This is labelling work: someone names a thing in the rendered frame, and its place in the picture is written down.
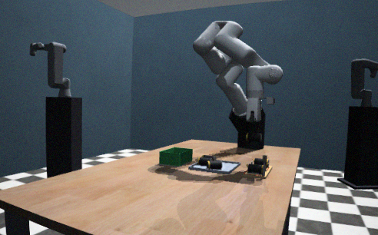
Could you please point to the green open box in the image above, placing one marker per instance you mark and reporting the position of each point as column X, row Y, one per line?
column 175, row 156

